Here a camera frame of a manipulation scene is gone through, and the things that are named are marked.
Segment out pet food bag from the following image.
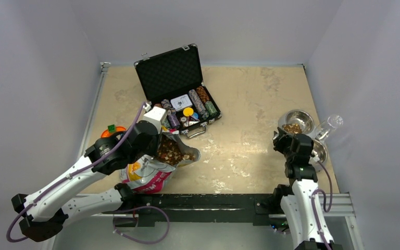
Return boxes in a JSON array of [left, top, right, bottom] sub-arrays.
[[119, 128, 201, 194]]

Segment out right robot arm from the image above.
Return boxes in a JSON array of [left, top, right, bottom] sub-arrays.
[[271, 127, 343, 249]]

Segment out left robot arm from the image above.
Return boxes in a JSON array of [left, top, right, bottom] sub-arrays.
[[6, 103, 167, 243]]

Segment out grey double pet bowl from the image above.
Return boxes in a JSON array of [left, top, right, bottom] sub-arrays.
[[277, 109, 328, 166]]

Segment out white playing card box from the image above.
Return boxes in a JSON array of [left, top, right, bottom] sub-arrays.
[[170, 94, 193, 111]]

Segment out yellow dealer chip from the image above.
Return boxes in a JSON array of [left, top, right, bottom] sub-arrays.
[[183, 107, 194, 117]]

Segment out clear water bottle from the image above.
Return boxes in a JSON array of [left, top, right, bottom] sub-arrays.
[[315, 115, 344, 141]]

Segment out black poker chip case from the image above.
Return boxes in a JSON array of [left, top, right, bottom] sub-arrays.
[[134, 44, 222, 139]]

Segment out orange green toy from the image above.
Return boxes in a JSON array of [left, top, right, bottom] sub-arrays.
[[101, 124, 127, 138]]

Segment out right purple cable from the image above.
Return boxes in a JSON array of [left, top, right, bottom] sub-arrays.
[[310, 160, 333, 250]]

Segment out purple cable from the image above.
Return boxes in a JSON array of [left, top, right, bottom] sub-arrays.
[[310, 160, 333, 250], [6, 102, 170, 245]]

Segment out aluminium frame rail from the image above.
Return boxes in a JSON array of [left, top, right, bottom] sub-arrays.
[[41, 62, 111, 250]]

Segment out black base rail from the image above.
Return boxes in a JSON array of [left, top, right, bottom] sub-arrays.
[[112, 194, 289, 231]]

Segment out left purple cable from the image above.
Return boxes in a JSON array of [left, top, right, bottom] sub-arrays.
[[6, 102, 170, 245]]

